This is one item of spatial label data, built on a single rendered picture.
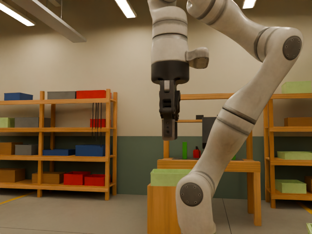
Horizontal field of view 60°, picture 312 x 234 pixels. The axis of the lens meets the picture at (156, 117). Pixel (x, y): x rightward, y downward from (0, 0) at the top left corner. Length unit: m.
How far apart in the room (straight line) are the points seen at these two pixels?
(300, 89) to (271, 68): 4.77
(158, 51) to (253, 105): 0.28
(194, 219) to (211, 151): 0.18
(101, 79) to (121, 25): 1.30
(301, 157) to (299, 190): 0.58
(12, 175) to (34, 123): 1.23
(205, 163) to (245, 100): 0.20
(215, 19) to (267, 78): 0.19
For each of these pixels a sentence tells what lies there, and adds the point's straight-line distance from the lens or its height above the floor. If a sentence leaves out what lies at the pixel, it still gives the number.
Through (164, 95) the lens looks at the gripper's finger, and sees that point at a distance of 0.46.
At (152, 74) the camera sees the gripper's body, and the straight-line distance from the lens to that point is 0.52.
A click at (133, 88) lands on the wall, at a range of 5.99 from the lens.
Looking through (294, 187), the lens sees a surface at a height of 0.36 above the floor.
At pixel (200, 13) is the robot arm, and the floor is 1.56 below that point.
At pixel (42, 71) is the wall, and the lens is 6.98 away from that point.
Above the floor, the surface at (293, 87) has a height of 2.13.
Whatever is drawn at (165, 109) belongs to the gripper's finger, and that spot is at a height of 1.35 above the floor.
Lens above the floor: 1.31
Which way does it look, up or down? 4 degrees up
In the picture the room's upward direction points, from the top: straight up
